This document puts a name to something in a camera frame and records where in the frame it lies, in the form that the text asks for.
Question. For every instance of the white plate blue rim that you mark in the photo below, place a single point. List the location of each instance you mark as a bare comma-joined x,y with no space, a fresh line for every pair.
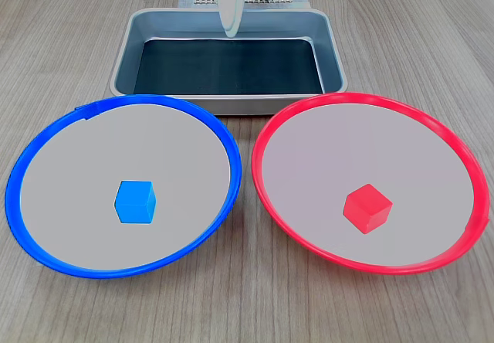
123,146

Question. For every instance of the steel tray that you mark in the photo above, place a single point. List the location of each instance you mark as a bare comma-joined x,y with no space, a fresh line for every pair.
335,68

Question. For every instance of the black mat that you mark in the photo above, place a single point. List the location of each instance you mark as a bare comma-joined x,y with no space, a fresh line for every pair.
231,68

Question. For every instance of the white plate red rim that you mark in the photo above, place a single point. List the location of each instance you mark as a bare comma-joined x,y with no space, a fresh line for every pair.
366,146

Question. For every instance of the small blue cube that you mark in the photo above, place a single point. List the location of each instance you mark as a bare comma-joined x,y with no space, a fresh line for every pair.
135,203

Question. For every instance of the small red cube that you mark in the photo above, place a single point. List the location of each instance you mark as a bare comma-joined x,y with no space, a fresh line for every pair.
366,208

